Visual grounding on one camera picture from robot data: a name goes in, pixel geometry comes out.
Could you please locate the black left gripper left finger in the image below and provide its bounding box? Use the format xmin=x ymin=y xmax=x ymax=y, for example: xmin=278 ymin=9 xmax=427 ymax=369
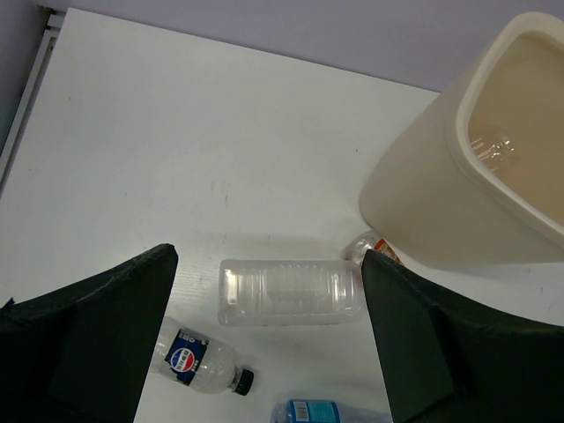
xmin=1 ymin=244 xmax=178 ymax=422

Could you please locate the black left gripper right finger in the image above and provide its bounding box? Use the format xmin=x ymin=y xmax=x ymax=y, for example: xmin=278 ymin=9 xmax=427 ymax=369
xmin=361 ymin=251 xmax=563 ymax=422

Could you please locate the beige plastic bin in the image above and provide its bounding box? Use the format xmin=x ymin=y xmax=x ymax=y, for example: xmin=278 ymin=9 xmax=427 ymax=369
xmin=360 ymin=12 xmax=563 ymax=269

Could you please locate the pepsi label clear bottle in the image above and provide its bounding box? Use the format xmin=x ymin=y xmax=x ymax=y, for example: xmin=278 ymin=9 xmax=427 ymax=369
xmin=150 ymin=316 xmax=255 ymax=396

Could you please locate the red cap clear bottle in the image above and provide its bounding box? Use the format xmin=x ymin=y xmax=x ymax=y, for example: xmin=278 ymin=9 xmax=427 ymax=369
xmin=341 ymin=230 xmax=402 ymax=265

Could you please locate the blue cap clear bottle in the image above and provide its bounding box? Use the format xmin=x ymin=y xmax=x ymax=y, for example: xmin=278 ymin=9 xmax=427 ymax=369
xmin=271 ymin=399 xmax=393 ymax=423

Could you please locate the square clear juice bottle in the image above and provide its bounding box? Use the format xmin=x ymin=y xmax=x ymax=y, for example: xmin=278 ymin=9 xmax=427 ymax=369
xmin=218 ymin=259 xmax=367 ymax=326

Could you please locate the aluminium table edge rail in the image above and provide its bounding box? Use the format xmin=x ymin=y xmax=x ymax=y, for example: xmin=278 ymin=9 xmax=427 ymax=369
xmin=1 ymin=8 xmax=66 ymax=192

